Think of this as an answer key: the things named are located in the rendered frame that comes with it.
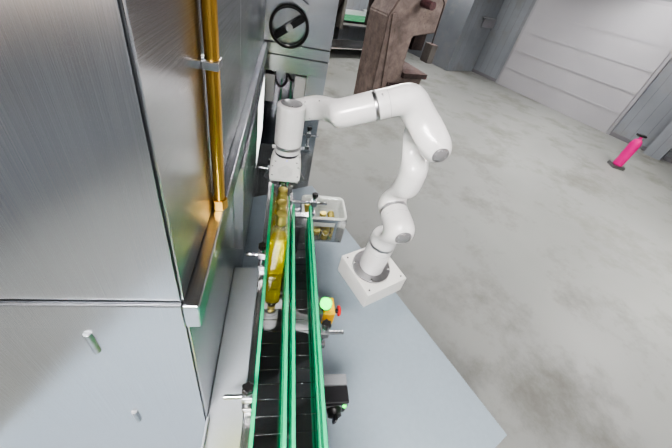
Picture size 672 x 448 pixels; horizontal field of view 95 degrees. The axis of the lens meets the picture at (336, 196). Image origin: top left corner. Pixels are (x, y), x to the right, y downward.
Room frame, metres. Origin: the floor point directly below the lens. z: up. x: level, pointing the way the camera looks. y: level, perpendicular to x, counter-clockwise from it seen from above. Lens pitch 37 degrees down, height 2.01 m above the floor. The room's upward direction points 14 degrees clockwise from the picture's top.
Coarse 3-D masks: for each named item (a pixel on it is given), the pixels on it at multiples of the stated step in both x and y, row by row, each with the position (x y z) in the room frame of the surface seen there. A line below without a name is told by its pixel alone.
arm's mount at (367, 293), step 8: (344, 256) 1.04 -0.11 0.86; (352, 256) 1.06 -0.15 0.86; (344, 264) 1.02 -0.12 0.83; (392, 264) 1.07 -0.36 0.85; (344, 272) 1.00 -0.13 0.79; (352, 272) 0.96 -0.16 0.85; (392, 272) 1.02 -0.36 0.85; (400, 272) 1.04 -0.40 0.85; (352, 280) 0.95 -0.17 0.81; (360, 280) 0.93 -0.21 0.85; (392, 280) 0.98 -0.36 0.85; (400, 280) 0.99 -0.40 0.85; (352, 288) 0.94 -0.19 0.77; (360, 288) 0.90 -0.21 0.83; (368, 288) 0.90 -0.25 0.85; (376, 288) 0.91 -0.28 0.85; (384, 288) 0.92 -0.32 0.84; (392, 288) 0.96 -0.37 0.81; (400, 288) 1.01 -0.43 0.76; (360, 296) 0.89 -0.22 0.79; (368, 296) 0.86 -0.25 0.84; (376, 296) 0.90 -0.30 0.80; (384, 296) 0.94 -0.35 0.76; (368, 304) 0.88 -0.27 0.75
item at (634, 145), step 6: (642, 138) 5.42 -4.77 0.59; (630, 144) 5.43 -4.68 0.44; (636, 144) 5.37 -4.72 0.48; (624, 150) 5.44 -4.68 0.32; (630, 150) 5.37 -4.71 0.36; (636, 150) 5.37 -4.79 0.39; (618, 156) 5.45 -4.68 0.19; (624, 156) 5.38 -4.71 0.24; (630, 156) 5.36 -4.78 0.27; (612, 162) 5.47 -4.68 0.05; (618, 162) 5.38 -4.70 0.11; (624, 162) 5.36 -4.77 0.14; (618, 168) 5.34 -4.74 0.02; (624, 168) 5.33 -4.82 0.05
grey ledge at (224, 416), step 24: (240, 288) 0.61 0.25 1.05; (240, 312) 0.53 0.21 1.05; (240, 336) 0.45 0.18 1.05; (240, 360) 0.39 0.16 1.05; (216, 384) 0.31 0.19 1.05; (240, 384) 0.33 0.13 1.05; (216, 408) 0.26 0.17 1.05; (240, 408) 0.27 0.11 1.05; (216, 432) 0.22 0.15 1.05; (240, 432) 0.23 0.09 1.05
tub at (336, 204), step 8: (304, 200) 1.24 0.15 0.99; (320, 200) 1.27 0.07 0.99; (328, 200) 1.28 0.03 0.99; (336, 200) 1.29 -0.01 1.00; (304, 208) 1.15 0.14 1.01; (320, 208) 1.26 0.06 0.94; (328, 208) 1.27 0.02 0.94; (336, 208) 1.29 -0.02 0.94; (344, 208) 1.22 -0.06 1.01; (336, 216) 1.23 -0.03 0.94; (344, 216) 1.17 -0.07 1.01
